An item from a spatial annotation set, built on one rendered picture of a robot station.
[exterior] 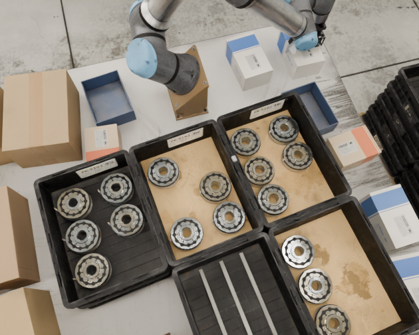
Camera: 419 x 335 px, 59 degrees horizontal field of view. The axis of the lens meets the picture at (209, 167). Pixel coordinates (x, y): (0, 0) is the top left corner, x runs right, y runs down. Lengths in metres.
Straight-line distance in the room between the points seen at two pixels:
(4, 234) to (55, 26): 1.82
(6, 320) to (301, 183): 0.97
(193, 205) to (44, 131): 0.57
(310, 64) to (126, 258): 1.02
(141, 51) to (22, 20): 1.78
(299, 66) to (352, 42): 1.27
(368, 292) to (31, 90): 1.31
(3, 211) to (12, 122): 0.31
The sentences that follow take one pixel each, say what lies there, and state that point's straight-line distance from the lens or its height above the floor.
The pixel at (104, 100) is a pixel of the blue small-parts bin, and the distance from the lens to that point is 1.58.
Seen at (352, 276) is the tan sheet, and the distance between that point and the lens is 1.28.
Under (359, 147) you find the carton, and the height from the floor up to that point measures 0.77.
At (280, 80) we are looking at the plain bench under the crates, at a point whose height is 0.70.
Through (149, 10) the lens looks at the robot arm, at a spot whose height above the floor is 1.07.
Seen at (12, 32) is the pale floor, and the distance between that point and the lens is 2.93.
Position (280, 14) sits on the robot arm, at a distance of 1.17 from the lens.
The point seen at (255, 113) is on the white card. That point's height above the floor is 0.89.
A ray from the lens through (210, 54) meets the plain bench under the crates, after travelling 1.67.
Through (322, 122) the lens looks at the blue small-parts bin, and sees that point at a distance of 1.56.
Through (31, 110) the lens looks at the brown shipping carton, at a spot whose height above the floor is 0.86.
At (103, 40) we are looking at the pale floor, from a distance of 2.70.
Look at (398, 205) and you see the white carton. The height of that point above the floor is 0.79.
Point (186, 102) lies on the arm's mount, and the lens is 1.39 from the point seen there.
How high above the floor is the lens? 2.01
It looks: 69 degrees down
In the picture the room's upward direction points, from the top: 4 degrees clockwise
